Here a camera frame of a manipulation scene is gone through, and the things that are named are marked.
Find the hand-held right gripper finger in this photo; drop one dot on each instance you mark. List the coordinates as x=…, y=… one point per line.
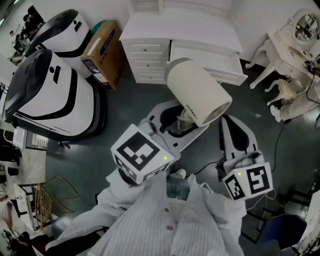
x=250, y=142
x=228, y=146

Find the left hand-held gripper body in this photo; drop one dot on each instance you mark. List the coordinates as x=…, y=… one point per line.
x=140, y=152

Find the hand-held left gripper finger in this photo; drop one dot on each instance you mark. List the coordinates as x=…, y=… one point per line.
x=153, y=113
x=185, y=141

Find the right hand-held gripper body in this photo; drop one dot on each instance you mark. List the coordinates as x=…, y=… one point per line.
x=250, y=180

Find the cream hair dryer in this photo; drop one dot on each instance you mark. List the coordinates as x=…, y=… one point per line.
x=195, y=87

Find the person's right forearm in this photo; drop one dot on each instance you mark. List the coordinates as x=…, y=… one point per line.
x=225, y=212

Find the white drawer with knob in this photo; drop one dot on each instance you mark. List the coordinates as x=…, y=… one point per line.
x=148, y=63
x=147, y=48
x=150, y=75

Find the white chest of drawers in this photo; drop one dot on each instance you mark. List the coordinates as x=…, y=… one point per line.
x=180, y=27

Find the person's white shoe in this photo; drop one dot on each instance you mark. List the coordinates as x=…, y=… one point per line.
x=180, y=173
x=275, y=113

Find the person's jeans leg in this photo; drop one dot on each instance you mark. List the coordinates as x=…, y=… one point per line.
x=177, y=188

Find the dark blue chair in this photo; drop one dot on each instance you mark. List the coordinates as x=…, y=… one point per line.
x=282, y=230

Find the ornate white cushioned stool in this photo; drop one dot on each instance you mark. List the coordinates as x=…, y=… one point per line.
x=286, y=90

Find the striped white shirt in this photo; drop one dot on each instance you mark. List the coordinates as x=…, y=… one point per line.
x=150, y=225

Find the brown cardboard box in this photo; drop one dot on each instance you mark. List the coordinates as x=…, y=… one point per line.
x=107, y=55

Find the ornate white vanity table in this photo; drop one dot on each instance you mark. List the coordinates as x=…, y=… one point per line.
x=285, y=55

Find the teal round object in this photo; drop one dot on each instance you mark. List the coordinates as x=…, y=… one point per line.
x=98, y=26

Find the large white black robot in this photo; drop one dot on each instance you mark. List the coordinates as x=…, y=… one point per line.
x=50, y=95

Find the white slatted box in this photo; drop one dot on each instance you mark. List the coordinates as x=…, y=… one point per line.
x=30, y=140

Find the small white black robot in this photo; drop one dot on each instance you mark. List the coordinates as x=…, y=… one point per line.
x=67, y=35

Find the oval vanity mirror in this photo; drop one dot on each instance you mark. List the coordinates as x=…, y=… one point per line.
x=306, y=27

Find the gold leaf-shaped frame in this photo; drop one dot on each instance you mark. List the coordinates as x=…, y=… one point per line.
x=65, y=197

